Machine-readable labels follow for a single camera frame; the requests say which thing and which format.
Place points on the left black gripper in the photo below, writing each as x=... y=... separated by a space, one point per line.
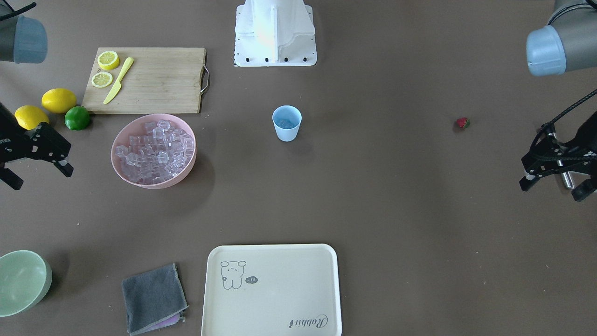
x=588 y=134

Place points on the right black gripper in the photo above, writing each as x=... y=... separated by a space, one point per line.
x=10 y=140

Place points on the red strawberry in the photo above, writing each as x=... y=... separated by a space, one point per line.
x=463 y=122

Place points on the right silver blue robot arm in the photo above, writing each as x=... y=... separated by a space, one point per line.
x=24 y=40

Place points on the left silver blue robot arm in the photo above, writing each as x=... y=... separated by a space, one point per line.
x=566 y=43

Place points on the pink bowl of ice cubes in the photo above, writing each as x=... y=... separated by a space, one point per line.
x=154 y=151

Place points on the light blue plastic cup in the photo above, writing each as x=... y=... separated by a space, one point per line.
x=286 y=120

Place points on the yellow lemon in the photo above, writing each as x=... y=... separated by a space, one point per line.
x=29 y=116
x=58 y=100

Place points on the green lime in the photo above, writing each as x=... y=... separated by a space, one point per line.
x=77 y=118

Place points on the green ceramic bowl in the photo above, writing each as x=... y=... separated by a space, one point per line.
x=25 y=278

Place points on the lemon half slice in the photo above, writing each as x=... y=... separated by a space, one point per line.
x=101 y=79
x=108 y=60

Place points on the yellow plastic knife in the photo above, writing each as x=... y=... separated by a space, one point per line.
x=117 y=85

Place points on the brown table mat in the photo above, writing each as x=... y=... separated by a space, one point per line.
x=432 y=231

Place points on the wooden cutting board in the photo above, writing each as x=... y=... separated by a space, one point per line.
x=160 y=80

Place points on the grey folded cloth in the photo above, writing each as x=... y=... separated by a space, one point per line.
x=153 y=300

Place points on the cream rabbit tray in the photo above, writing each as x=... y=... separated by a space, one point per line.
x=272 y=290

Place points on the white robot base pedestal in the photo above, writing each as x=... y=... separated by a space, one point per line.
x=274 y=33

